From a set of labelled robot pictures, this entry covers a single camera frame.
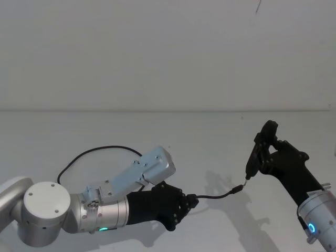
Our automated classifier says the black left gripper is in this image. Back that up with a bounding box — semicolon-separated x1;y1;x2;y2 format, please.
127;181;200;232

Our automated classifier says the black pen-shaped tool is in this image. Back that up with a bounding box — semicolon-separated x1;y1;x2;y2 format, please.
243;120;279;187

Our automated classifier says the black cable with plug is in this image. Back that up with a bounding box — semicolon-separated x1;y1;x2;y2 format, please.
194;185;244;201

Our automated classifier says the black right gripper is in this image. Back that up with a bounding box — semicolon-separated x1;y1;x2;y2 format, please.
254;132;324;208

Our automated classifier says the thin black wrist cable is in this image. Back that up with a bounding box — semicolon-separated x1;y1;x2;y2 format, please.
57;145;148;194

